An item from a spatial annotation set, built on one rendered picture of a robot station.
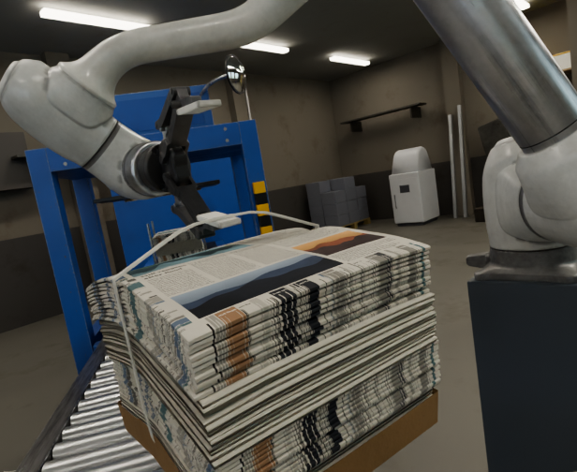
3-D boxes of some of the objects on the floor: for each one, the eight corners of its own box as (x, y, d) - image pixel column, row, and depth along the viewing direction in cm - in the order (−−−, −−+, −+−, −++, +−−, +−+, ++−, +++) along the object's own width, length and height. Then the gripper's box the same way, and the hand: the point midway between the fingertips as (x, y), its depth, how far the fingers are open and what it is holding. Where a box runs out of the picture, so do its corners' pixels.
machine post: (286, 386, 269) (242, 136, 249) (272, 390, 267) (227, 139, 247) (283, 380, 277) (241, 138, 257) (270, 384, 276) (226, 140, 256)
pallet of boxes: (343, 225, 1018) (336, 178, 1003) (370, 223, 967) (363, 173, 953) (313, 234, 933) (304, 184, 919) (340, 233, 883) (332, 180, 868)
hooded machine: (423, 226, 807) (414, 146, 788) (394, 227, 851) (384, 152, 832) (440, 218, 859) (432, 144, 840) (411, 220, 903) (403, 150, 884)
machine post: (310, 439, 210) (256, 118, 190) (293, 444, 209) (236, 121, 189) (306, 430, 219) (254, 122, 199) (289, 435, 217) (234, 124, 197)
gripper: (168, 86, 68) (230, 51, 51) (196, 238, 74) (262, 254, 56) (119, 88, 64) (170, 51, 47) (153, 249, 69) (210, 270, 52)
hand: (215, 162), depth 52 cm, fingers open, 14 cm apart
